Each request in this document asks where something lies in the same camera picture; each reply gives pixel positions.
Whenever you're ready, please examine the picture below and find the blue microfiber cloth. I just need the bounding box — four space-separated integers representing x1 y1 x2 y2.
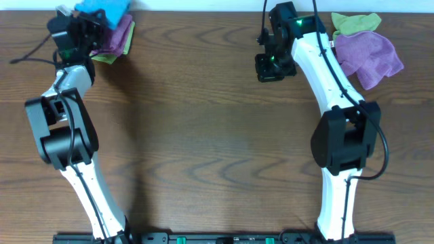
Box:
75 0 132 30

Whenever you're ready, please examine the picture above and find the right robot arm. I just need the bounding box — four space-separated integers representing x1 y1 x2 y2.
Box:
255 1 395 243

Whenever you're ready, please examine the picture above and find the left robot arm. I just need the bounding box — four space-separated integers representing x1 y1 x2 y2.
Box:
24 6 134 243

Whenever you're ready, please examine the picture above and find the folded green cloth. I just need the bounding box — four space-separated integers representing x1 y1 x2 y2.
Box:
91 22 136 64

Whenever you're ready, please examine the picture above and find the folded purple cloth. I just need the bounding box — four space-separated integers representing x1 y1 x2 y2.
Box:
91 14 135 57

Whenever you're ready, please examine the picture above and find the crumpled green cloth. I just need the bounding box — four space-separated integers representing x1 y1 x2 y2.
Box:
331 12 382 41

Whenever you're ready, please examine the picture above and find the crumpled purple cloth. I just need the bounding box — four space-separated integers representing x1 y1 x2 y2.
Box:
334 31 404 90

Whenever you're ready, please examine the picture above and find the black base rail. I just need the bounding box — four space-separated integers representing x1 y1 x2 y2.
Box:
52 232 396 244

